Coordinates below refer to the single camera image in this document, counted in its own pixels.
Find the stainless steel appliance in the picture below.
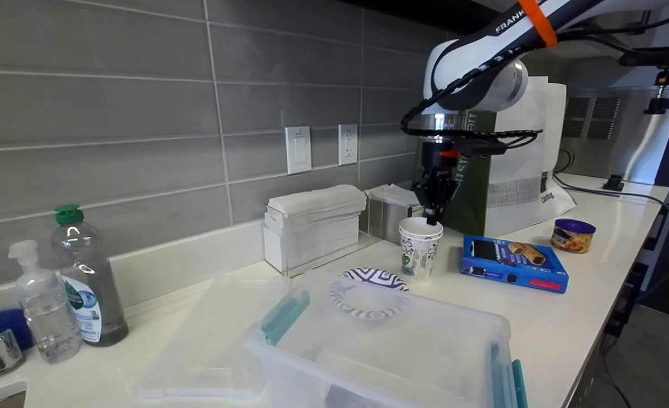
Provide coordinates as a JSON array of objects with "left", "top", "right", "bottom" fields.
[{"left": 560, "top": 85, "right": 669, "bottom": 186}]

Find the purple patterned paper plate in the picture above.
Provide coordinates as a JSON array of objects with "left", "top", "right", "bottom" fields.
[{"left": 329, "top": 267, "right": 410, "bottom": 321}]

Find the white light switch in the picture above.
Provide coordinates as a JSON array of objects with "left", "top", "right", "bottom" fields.
[{"left": 285, "top": 125, "right": 313, "bottom": 176}]

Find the dish soap bottle green cap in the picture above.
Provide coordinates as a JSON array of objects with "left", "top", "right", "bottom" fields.
[{"left": 50, "top": 204, "right": 130, "bottom": 347}]

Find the green box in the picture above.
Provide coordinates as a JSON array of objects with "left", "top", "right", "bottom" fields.
[{"left": 441, "top": 110, "right": 498, "bottom": 237}]

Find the black cable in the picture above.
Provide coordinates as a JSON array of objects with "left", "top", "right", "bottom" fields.
[{"left": 552, "top": 148, "right": 669, "bottom": 303}]

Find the white napkin dispenser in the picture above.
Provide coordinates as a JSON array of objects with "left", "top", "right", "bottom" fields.
[{"left": 262, "top": 184, "right": 368, "bottom": 277}]

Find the metal napkin holder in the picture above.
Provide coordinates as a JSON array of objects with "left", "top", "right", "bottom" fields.
[{"left": 365, "top": 184, "right": 426, "bottom": 246}]

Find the camera on mount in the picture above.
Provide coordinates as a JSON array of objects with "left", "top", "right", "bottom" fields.
[{"left": 619, "top": 45, "right": 669, "bottom": 116}]

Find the clear plastic storage bin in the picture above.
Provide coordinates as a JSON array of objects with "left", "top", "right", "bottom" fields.
[{"left": 243, "top": 270, "right": 529, "bottom": 408}]

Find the clear plastic bin lid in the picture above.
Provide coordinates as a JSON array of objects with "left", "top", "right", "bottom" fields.
[{"left": 135, "top": 274, "right": 291, "bottom": 401}]

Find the blue snack box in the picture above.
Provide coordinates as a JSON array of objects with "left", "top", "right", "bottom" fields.
[{"left": 461, "top": 234, "right": 570, "bottom": 294}]

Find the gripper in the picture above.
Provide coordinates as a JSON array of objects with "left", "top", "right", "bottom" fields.
[{"left": 413, "top": 139, "right": 461, "bottom": 226}]

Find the white paper bag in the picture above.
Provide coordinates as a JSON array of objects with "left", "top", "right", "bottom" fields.
[{"left": 484, "top": 76, "right": 577, "bottom": 238}]

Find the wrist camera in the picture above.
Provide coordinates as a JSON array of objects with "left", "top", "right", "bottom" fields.
[{"left": 452, "top": 140, "right": 509, "bottom": 157}]

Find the clear pump bottle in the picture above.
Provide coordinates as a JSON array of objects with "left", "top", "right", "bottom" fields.
[{"left": 8, "top": 239, "right": 82, "bottom": 364}]

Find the blue can of nuts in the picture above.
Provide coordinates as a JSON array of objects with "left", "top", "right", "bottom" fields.
[{"left": 550, "top": 218, "right": 597, "bottom": 254}]

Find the white wall socket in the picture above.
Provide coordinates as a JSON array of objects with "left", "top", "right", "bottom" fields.
[{"left": 337, "top": 123, "right": 359, "bottom": 167}]

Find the blue sponge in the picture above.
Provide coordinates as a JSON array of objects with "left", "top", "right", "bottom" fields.
[{"left": 0, "top": 308, "right": 34, "bottom": 370}]

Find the patterned paper cup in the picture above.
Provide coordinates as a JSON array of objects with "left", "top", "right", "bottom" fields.
[{"left": 399, "top": 216, "right": 444, "bottom": 282}]

